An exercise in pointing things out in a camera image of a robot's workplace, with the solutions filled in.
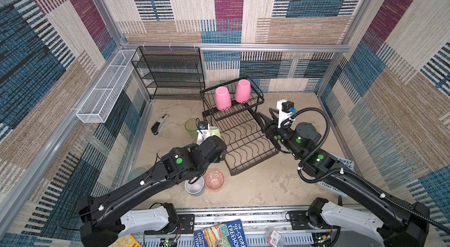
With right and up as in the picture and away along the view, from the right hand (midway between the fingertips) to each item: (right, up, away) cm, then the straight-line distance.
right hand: (266, 113), depth 69 cm
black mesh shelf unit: (-50, +25, +42) cm, 70 cm away
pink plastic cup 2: (-17, +7, +14) cm, 23 cm away
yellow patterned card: (-54, -50, +1) cm, 74 cm away
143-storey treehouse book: (+43, -25, +18) cm, 53 cm away
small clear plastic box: (+3, -48, -1) cm, 48 cm away
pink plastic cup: (-7, +11, +17) cm, 21 cm away
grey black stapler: (-54, -8, +32) cm, 63 cm away
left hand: (-19, -13, +1) cm, 23 cm away
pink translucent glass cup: (-21, -32, +16) cm, 42 cm away
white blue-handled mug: (-29, -35, +12) cm, 47 cm away
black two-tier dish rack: (-6, -16, +27) cm, 32 cm away
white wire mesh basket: (-66, +4, +2) cm, 66 cm away
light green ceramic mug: (-20, -7, +3) cm, 21 cm away
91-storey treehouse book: (-14, -47, 0) cm, 49 cm away
